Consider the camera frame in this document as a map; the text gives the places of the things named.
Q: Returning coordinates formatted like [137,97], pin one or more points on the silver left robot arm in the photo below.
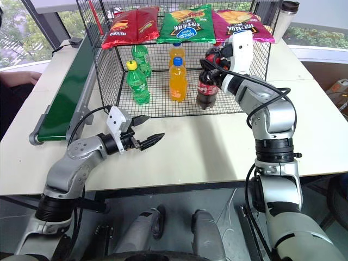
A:
[79,160]

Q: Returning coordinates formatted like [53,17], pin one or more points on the cola bottle red label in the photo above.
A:
[211,56]
[206,92]

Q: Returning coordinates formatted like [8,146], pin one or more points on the green chips bag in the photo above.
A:
[185,25]

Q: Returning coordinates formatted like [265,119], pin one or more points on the dark rounded robot base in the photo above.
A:
[152,257]

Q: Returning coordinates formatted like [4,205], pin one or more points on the person's bare forearm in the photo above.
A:
[19,77]

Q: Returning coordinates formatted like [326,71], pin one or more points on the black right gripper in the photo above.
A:
[225,58]

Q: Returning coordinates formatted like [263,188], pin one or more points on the grey power adapter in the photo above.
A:
[75,41]

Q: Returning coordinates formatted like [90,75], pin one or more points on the green soda bottle yellow cap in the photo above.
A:
[138,87]

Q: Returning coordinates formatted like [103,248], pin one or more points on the person in dark clothes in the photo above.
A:
[11,108]

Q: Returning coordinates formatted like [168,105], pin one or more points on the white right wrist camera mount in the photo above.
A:
[242,49]

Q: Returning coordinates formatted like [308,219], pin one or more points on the red chips bag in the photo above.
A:
[146,25]
[119,31]

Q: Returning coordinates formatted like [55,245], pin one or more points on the red rod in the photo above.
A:
[95,16]

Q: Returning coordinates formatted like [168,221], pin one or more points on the orange white device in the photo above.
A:
[340,85]

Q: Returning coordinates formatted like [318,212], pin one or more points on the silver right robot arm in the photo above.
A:
[277,114]

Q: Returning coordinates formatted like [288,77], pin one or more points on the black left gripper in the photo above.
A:
[127,136]

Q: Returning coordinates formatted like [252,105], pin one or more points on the green conveyor belt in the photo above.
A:
[68,89]

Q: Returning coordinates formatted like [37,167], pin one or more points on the grey robot leg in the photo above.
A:
[141,231]
[206,233]

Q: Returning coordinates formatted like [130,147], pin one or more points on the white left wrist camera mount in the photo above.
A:
[115,118]

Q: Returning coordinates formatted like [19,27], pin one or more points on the orange soda bottle blue cap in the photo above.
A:
[176,51]
[178,81]

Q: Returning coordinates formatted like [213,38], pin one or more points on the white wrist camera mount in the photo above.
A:
[242,49]
[115,118]

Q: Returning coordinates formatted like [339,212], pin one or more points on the white tumbler black lid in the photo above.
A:
[285,23]

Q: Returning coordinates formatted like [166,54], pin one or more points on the magenta chips bag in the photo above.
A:
[239,21]

